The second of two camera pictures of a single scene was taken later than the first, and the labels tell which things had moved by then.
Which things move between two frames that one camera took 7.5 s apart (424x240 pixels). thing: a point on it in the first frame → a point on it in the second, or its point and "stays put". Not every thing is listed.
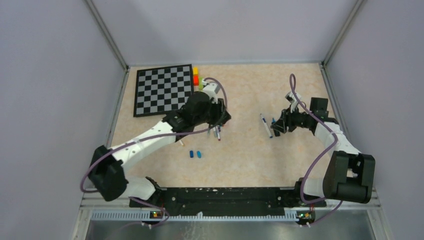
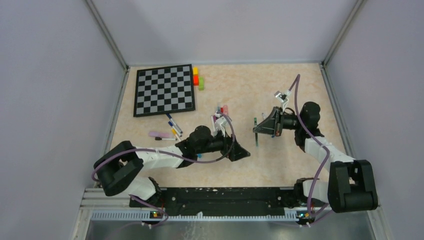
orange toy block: [196, 80] stays put
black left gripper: [221, 115] → [233, 150]
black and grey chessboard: [162, 91] stays put
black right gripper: [285, 121] → [273, 124]
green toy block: [201, 85] stays put
